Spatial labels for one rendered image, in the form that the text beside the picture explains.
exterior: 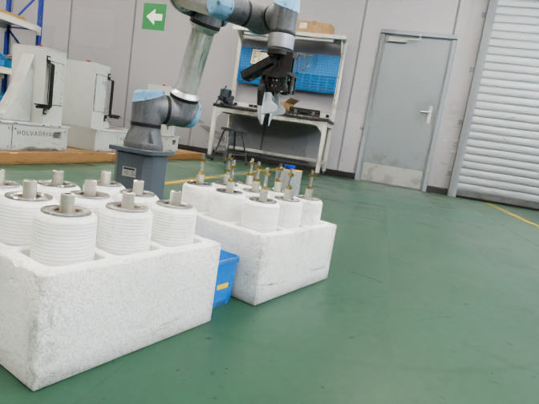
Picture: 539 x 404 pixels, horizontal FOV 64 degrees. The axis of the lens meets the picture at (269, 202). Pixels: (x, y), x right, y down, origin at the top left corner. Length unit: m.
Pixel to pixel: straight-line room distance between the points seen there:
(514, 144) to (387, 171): 1.65
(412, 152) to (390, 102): 0.77
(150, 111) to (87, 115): 2.26
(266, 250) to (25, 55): 2.86
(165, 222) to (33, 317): 0.30
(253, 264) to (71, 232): 0.50
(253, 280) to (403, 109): 5.48
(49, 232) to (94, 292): 0.12
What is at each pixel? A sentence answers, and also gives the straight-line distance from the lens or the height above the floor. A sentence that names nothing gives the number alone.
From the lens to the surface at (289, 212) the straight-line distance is 1.20.
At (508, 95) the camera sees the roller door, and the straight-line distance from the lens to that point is 6.55.
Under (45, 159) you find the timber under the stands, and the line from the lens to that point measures 3.38.
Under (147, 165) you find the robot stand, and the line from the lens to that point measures 1.70.
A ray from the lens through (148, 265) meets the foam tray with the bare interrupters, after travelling 0.80.
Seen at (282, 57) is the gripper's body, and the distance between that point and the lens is 1.29.
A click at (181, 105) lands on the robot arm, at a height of 0.49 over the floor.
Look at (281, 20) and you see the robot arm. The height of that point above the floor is 0.74.
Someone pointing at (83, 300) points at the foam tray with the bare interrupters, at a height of 0.13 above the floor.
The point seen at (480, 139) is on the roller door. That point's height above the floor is 0.81.
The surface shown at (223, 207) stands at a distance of 1.17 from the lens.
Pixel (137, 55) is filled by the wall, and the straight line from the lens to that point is 7.64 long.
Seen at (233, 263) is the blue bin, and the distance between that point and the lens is 1.05.
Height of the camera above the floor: 0.42
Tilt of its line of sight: 9 degrees down
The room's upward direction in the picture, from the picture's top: 9 degrees clockwise
